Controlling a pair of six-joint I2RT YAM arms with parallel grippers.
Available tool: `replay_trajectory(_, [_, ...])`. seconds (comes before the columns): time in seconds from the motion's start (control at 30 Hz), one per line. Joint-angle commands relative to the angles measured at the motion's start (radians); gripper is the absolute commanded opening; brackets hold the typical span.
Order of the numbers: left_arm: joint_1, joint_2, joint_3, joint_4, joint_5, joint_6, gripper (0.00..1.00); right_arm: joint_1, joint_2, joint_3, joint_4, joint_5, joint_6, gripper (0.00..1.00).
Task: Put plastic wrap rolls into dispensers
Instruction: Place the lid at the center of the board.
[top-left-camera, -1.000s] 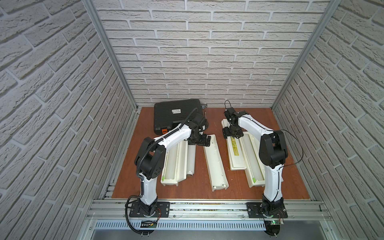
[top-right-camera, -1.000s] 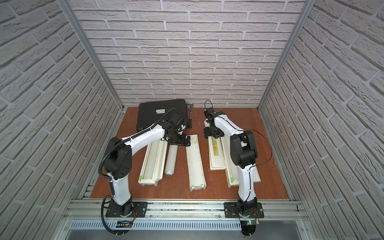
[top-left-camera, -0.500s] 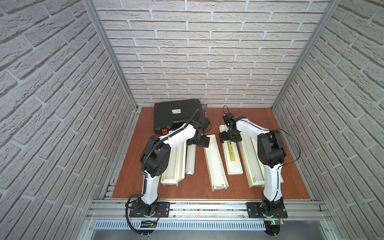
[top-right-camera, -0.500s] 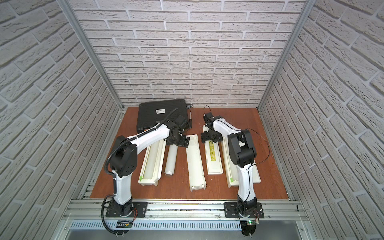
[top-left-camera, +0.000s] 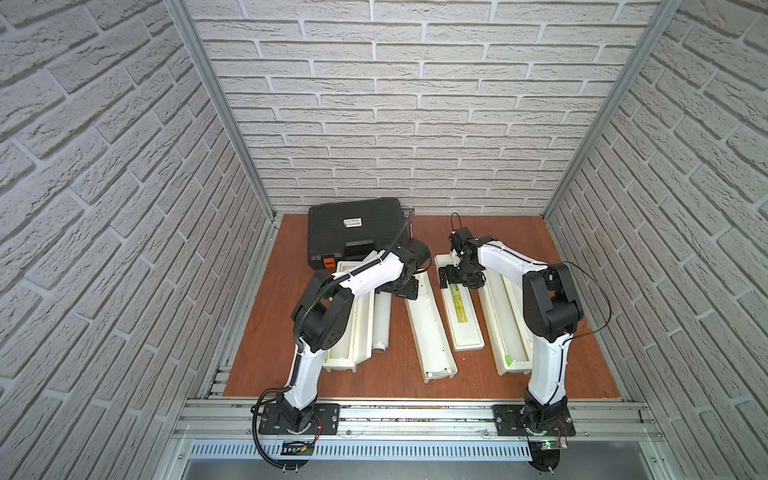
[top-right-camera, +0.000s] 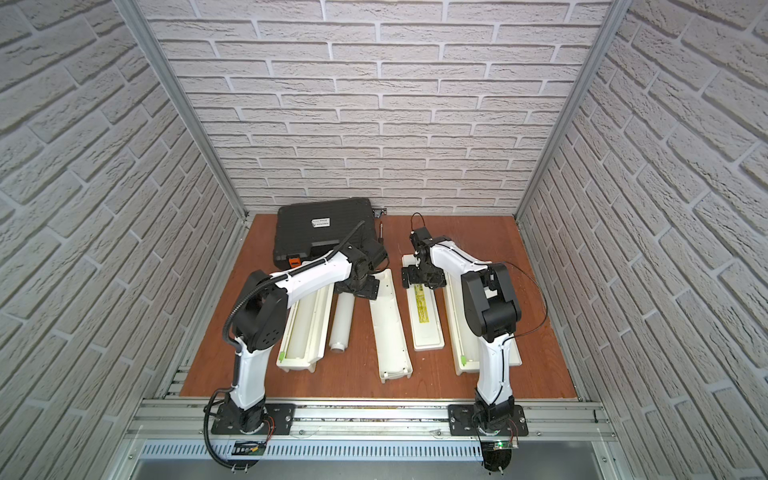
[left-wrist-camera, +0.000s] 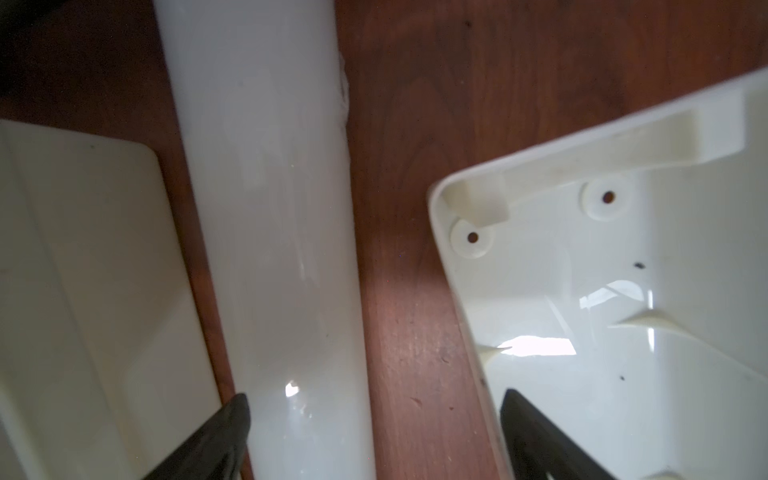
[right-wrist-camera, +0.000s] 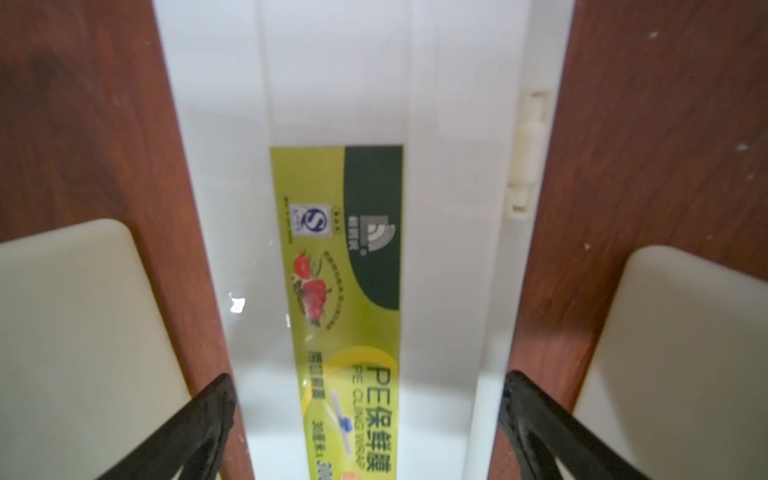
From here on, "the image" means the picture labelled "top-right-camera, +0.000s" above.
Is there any white plastic wrap roll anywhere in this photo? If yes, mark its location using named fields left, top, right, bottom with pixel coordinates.
left=328, top=293, right=355, bottom=352

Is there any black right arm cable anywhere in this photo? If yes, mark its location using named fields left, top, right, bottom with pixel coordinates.
left=503, top=260, right=549, bottom=340

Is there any cream dispenser lid with label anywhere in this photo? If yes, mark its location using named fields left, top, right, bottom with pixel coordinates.
left=401, top=254, right=445, bottom=351

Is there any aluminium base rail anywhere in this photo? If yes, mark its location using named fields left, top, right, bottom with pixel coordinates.
left=119, top=398, right=618, bottom=462

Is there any aluminium corner post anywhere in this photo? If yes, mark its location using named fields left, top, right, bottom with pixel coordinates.
left=115, top=0, right=249, bottom=224
left=514, top=0, right=632, bottom=220

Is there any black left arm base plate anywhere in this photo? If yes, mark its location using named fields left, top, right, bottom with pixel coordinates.
left=212, top=402, right=296, bottom=435

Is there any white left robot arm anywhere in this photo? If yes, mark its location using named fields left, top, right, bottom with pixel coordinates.
left=220, top=242, right=388, bottom=434

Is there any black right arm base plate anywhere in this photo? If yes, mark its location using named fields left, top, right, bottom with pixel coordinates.
left=447, top=403, right=529, bottom=437

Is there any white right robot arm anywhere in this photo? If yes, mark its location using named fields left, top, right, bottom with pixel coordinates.
left=403, top=226, right=522, bottom=434

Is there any black plastic tool case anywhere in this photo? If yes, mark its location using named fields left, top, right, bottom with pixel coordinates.
left=273, top=197, right=375, bottom=270

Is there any aluminium corner post left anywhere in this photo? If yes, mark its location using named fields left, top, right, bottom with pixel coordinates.
left=115, top=0, right=249, bottom=224

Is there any aluminium corner post right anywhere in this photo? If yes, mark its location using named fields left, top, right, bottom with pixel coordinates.
left=514, top=0, right=632, bottom=220

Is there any cream dispenser with lid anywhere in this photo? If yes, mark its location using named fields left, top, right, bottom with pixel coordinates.
left=276, top=285, right=334, bottom=373

